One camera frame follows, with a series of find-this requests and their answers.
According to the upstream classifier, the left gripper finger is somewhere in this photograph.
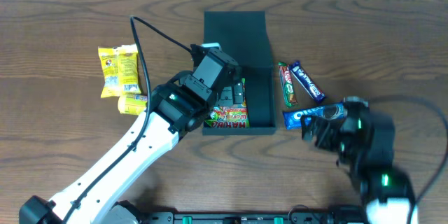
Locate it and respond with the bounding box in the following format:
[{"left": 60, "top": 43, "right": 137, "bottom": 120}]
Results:
[
  {"left": 233, "top": 82, "right": 244, "bottom": 104},
  {"left": 216, "top": 87, "right": 234, "bottom": 107}
]

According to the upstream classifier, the blue Oreo cookie pack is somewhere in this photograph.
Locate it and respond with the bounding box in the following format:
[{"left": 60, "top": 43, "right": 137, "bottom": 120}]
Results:
[{"left": 283, "top": 103, "right": 347, "bottom": 130}]

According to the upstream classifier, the Haribo worms gummy bag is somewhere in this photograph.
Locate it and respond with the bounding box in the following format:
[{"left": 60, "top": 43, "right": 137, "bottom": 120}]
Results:
[{"left": 204, "top": 78, "right": 250, "bottom": 129}]

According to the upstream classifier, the green KitKat bar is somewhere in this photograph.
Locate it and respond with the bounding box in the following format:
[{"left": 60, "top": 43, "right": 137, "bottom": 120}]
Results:
[{"left": 278, "top": 62, "right": 298, "bottom": 108}]

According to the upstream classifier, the dark green gift box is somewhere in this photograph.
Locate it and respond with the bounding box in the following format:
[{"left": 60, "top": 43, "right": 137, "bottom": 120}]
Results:
[{"left": 202, "top": 11, "right": 277, "bottom": 136}]

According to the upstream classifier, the purple Dairy Milk bar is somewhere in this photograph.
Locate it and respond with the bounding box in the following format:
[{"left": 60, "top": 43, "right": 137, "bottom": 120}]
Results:
[{"left": 288, "top": 61, "right": 326, "bottom": 104}]

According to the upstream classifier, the yellow candy canister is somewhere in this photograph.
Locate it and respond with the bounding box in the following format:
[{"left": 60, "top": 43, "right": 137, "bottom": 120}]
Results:
[{"left": 118, "top": 94, "right": 148, "bottom": 116}]

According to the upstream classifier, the yellow snack bag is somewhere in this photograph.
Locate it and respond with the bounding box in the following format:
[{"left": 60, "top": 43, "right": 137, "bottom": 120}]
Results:
[{"left": 98, "top": 44, "right": 141, "bottom": 98}]

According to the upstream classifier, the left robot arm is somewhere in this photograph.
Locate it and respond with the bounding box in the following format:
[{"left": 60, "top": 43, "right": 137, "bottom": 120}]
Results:
[{"left": 19, "top": 45, "right": 242, "bottom": 223}]

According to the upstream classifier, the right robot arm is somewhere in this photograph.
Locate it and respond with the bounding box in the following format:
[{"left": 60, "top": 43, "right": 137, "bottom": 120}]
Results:
[{"left": 300, "top": 97, "right": 418, "bottom": 223}]

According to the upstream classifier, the left black cable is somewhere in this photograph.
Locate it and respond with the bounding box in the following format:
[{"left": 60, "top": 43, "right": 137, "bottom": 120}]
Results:
[{"left": 61, "top": 15, "right": 194, "bottom": 224}]

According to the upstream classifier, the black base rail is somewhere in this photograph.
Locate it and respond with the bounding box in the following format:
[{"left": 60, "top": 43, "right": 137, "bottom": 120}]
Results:
[{"left": 142, "top": 212, "right": 368, "bottom": 224}]

